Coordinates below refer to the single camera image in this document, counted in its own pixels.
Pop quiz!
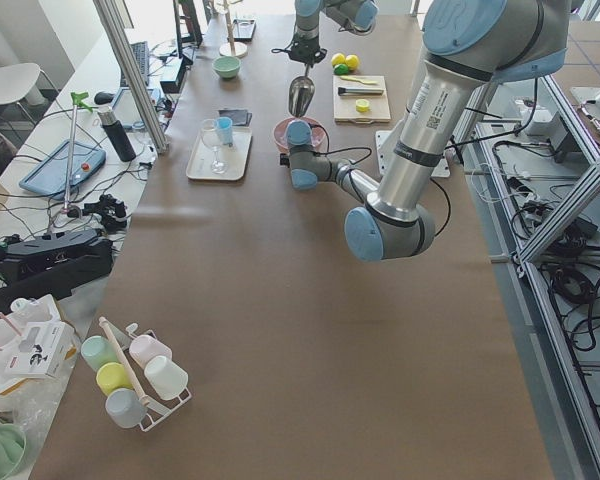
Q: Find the green bowl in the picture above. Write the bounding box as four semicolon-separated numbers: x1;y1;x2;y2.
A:
212;56;241;80

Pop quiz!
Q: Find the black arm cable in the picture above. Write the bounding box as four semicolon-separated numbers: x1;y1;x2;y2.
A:
322;146;453;236

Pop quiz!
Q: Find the bamboo cutting board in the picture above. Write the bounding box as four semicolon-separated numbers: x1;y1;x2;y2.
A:
333;75;391;123

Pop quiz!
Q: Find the green lime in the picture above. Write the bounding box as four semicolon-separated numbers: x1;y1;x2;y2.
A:
345;54;360;71

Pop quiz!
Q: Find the cream rabbit tray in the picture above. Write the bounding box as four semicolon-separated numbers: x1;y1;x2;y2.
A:
185;127;252;182

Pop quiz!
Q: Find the yellow lemon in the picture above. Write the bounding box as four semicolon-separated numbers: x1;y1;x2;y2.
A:
331;52;346;67
333;64;350;76

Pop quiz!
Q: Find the lower yellow lemon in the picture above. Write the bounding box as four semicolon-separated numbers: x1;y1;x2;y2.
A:
333;64;350;76

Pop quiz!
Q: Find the upper yellow lemon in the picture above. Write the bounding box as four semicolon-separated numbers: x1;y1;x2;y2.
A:
331;52;346;67

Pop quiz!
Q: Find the wooden cup stand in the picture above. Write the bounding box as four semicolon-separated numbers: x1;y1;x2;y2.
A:
214;0;247;58

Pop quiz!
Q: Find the grey folded cloth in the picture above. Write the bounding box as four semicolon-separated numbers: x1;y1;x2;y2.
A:
218;109;252;126

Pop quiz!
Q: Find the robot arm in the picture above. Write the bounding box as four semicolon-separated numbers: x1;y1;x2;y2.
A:
272;0;379;67
286;1;572;261

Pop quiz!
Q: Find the metal ice scoop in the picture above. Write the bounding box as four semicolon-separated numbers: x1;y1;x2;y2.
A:
288;65;315;118

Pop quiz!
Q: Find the clear wine glass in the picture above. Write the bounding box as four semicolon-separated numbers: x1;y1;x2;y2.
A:
201;119;227;174

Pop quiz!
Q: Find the yellow plastic knife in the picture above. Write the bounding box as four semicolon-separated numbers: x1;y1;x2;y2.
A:
339;75;378;85

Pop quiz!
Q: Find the light blue cup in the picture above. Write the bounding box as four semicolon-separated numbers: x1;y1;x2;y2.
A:
216;116;233;147

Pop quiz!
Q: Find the black water bottle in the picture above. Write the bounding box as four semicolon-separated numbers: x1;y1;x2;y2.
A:
97;105;136;162

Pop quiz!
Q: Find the pink bowl of ice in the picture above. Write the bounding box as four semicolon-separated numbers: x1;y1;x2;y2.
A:
273;117;326;153

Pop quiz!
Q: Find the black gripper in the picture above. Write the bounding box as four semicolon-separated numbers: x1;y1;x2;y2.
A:
271;40;326;65

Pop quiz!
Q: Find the blue teach pendant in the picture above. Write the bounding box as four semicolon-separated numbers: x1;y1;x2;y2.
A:
19;140;106;199

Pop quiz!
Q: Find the steel muddler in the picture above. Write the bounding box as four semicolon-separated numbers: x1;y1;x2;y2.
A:
337;86;384;96

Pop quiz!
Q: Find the half lemon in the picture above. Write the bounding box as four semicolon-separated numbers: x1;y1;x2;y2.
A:
355;99;370;112

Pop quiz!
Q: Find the white wire cup rack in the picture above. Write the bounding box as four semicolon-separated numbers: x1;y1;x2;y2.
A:
80;316;193;433

